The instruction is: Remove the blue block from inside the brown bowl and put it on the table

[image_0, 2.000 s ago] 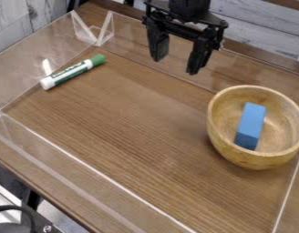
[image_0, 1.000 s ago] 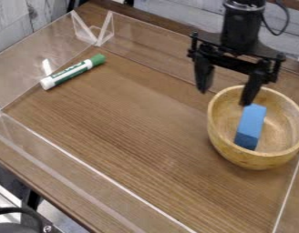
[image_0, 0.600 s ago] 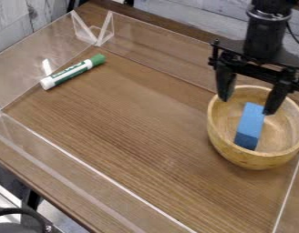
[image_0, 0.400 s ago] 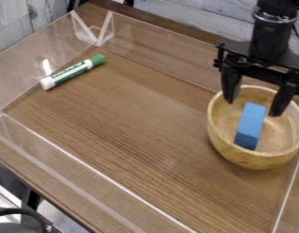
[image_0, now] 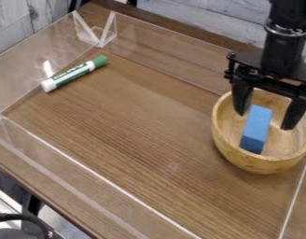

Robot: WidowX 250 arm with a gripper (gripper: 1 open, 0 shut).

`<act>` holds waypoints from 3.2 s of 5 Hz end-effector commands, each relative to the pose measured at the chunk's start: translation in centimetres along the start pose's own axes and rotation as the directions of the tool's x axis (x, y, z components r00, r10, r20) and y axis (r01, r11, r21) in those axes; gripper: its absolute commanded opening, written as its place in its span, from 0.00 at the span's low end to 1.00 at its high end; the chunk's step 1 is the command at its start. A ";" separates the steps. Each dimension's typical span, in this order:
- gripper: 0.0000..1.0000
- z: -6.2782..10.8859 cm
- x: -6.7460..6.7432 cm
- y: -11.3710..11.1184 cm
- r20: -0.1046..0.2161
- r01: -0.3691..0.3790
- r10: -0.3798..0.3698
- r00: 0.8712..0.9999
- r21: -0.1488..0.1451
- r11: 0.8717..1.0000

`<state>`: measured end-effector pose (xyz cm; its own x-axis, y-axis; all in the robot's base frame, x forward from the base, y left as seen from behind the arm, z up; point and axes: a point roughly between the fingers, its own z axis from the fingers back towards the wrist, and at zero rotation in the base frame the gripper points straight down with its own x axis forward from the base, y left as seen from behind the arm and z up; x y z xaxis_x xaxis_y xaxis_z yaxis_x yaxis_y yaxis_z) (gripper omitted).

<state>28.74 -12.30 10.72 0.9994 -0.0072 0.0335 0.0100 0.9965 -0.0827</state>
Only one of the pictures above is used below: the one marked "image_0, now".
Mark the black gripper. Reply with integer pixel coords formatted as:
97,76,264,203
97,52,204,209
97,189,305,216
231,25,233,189
224,51,306,131

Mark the green and white marker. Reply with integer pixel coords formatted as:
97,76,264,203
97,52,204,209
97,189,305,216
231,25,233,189
41,55,108,92

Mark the brown wooden bowl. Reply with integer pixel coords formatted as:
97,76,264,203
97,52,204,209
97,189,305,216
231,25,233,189
212,90,306,175

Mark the clear acrylic tray wall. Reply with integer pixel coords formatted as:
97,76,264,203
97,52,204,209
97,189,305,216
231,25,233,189
0,8,306,239

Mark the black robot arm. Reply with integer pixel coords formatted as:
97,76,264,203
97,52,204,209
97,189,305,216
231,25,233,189
224,0,306,131

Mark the black cable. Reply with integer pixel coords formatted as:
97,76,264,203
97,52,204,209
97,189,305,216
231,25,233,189
0,213,53,239

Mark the blue rectangular block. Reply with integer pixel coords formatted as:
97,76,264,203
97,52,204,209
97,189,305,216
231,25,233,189
240,105,273,154

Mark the black table leg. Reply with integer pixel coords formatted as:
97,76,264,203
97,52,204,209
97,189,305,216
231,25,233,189
28,195,43,216

